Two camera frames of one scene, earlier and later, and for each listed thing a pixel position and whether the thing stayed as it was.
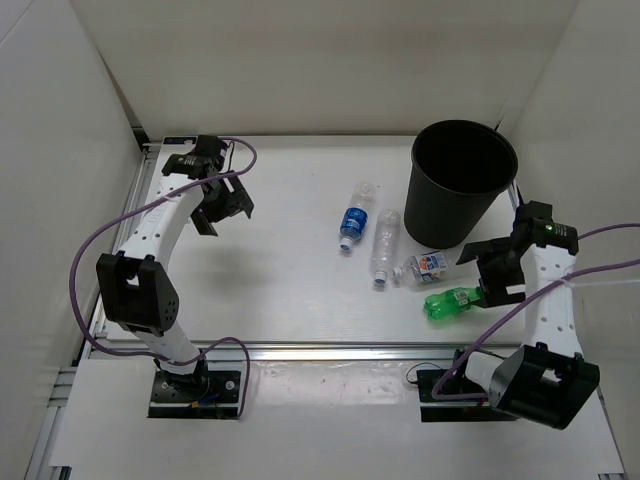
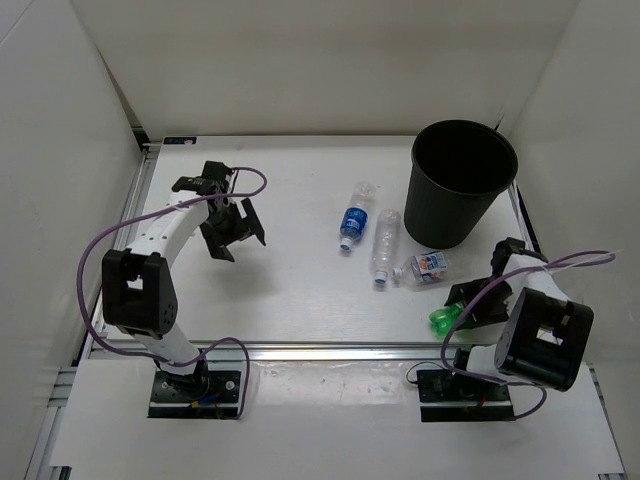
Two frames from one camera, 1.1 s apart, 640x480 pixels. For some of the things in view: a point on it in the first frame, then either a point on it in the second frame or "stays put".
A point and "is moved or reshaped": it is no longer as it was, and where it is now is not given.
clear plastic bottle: [385, 243] stays put
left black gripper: [235, 201] → [217, 241]
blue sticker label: [179, 140] stays put
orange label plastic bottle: [428, 266] stays put
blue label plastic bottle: [354, 221] stays put
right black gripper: [494, 289] → [489, 316]
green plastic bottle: [451, 302] is moved or reshaped
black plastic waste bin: [459, 169] stays put
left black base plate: [222, 400] stays put
